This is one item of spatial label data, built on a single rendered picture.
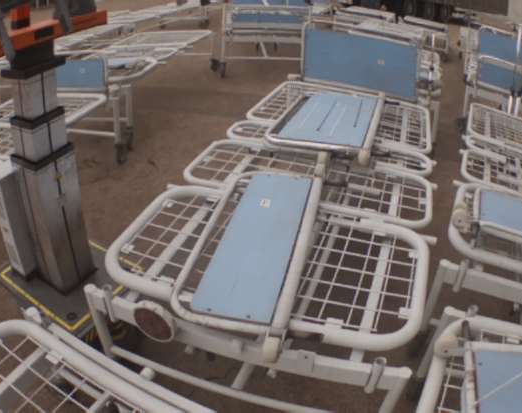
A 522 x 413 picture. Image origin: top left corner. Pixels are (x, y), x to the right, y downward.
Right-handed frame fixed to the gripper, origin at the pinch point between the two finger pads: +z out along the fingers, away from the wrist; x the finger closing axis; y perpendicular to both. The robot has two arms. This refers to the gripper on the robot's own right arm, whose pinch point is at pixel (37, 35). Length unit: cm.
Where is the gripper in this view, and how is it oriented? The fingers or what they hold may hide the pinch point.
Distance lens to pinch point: 86.3
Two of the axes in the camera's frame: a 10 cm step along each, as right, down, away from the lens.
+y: -7.2, 0.2, 7.0
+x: -5.9, 5.0, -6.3
